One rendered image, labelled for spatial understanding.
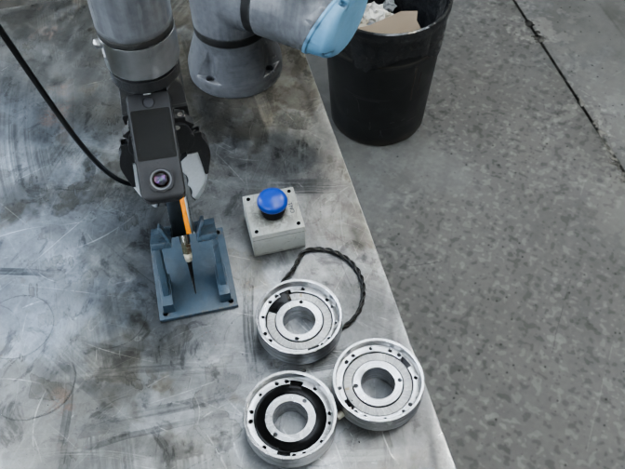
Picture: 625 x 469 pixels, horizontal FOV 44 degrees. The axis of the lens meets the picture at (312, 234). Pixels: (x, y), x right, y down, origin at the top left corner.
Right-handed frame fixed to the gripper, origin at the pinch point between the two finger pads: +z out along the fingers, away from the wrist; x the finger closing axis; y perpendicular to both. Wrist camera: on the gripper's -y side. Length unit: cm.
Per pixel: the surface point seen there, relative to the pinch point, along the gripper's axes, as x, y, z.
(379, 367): -19.8, -22.4, 9.8
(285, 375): -8.8, -21.2, 9.2
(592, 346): -87, 10, 93
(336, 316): -16.4, -14.6, 9.8
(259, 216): -10.0, 1.6, 8.3
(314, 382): -11.9, -22.8, 9.4
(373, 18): -56, 102, 62
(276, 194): -12.6, 2.3, 5.3
